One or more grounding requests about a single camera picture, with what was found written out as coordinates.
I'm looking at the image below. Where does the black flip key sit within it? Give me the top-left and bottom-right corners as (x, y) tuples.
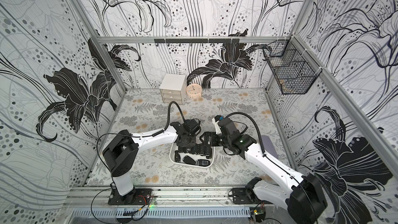
(205, 146), (212, 159)

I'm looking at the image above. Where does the white rectangular storage tray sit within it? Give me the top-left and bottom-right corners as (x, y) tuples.
(170, 144), (215, 169)

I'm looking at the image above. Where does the black mercedes key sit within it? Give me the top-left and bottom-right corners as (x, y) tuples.
(174, 150), (181, 163)

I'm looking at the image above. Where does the silver edged smart key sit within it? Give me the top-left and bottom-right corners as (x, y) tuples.
(196, 159), (211, 167)

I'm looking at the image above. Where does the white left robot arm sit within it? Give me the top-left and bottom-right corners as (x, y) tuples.
(102, 119), (201, 197)

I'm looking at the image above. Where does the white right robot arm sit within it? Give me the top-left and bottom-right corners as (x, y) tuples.
(200, 115), (328, 224)

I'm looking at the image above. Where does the pink round alarm clock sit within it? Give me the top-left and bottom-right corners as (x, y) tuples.
(186, 84), (203, 99)

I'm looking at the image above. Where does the white mini drawer cabinet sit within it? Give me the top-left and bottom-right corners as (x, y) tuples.
(160, 74), (187, 104)

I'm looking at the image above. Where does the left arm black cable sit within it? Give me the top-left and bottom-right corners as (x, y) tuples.
(164, 101), (186, 131)

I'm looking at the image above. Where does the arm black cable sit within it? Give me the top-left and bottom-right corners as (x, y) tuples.
(224, 111), (266, 155)
(164, 101), (186, 131)

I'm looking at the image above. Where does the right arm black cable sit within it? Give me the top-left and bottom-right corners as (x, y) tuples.
(224, 111), (266, 155)

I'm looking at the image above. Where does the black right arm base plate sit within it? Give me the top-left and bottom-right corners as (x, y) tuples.
(232, 177), (262, 205)

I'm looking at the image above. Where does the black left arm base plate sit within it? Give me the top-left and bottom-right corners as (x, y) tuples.
(108, 188), (152, 206)

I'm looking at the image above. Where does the black wire wall basket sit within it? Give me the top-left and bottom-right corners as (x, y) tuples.
(262, 36), (319, 95)

